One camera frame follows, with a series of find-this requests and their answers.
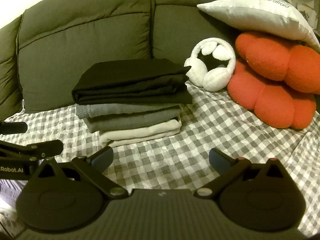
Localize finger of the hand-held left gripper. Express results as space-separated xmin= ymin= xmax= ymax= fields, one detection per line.
xmin=0 ymin=122 xmax=28 ymax=135
xmin=0 ymin=140 xmax=64 ymax=161

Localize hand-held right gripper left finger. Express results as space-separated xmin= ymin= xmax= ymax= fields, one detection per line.
xmin=37 ymin=146 xmax=127 ymax=198

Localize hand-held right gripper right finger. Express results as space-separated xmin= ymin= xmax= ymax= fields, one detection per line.
xmin=196 ymin=148 xmax=287 ymax=198

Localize black garment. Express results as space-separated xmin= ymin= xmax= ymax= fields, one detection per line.
xmin=71 ymin=59 xmax=193 ymax=105

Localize pale lilac cloth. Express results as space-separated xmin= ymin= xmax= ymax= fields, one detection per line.
xmin=0 ymin=180 xmax=28 ymax=204

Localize grey checkered blanket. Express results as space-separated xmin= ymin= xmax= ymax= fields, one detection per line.
xmin=0 ymin=80 xmax=320 ymax=240

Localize cream folded garment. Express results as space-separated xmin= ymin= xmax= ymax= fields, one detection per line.
xmin=99 ymin=119 xmax=182 ymax=148

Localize dark grey folded garment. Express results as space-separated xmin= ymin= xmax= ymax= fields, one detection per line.
xmin=84 ymin=111 xmax=182 ymax=133

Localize white fluffy earmuffs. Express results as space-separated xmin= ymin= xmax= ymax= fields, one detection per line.
xmin=184 ymin=37 xmax=236 ymax=92

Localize red puffy cushion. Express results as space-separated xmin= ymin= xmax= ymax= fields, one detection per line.
xmin=227 ymin=32 xmax=320 ymax=130

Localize dark green sofa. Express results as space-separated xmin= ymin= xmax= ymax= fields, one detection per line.
xmin=0 ymin=0 xmax=250 ymax=120

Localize white pillow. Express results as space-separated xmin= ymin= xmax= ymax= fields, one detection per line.
xmin=197 ymin=0 xmax=320 ymax=53

